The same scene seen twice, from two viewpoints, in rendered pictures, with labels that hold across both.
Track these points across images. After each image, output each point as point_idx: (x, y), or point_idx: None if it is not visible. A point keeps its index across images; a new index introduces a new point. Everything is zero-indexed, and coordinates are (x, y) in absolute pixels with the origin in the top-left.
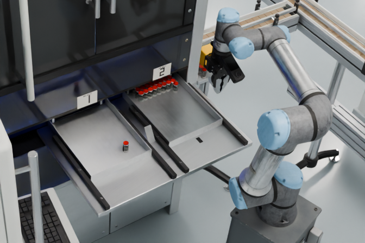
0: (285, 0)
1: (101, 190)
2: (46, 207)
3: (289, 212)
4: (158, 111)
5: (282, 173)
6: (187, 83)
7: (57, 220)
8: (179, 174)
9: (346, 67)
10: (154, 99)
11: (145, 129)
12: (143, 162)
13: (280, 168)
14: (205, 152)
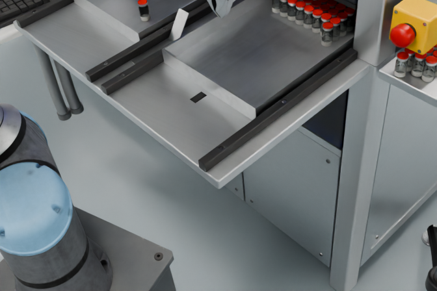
0: None
1: (58, 14)
2: None
3: (17, 286)
4: (257, 34)
5: (9, 180)
6: (343, 43)
7: (26, 6)
8: (99, 86)
9: None
10: (289, 24)
11: (178, 12)
12: (122, 41)
13: (24, 177)
14: (164, 110)
